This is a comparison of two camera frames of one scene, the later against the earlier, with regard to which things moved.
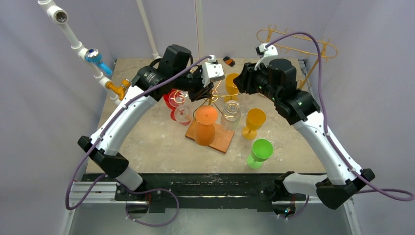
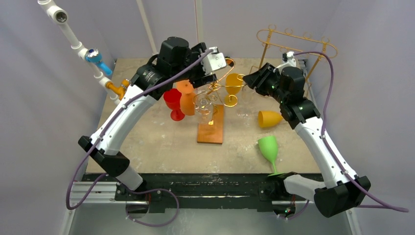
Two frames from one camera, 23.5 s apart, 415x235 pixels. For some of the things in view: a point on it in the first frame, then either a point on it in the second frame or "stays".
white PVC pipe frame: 60,16 stays
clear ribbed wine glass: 183,114 → 203,107
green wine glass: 262,150 → 268,146
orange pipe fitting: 120,90 stays
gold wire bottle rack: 319,50 stays
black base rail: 164,193 stays
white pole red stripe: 199,25 stays
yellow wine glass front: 255,118 → 267,118
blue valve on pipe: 92,56 stays
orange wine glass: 206,116 → 187,97
